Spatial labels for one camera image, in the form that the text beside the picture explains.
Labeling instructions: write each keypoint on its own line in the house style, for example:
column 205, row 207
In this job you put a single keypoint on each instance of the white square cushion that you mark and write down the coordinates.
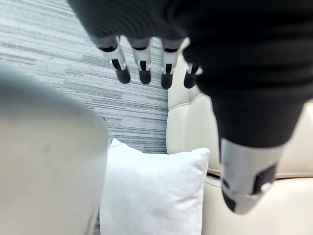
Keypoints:
column 151, row 193

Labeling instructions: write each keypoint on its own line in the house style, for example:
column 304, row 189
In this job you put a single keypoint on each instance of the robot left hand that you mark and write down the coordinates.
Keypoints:
column 244, row 61

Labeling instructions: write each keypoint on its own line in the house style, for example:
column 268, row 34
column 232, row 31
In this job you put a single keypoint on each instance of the silver robot leg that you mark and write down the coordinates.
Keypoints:
column 46, row 156

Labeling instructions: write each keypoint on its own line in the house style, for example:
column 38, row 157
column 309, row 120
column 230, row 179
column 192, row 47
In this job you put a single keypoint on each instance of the cream leather sofa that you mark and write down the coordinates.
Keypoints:
column 256, row 171

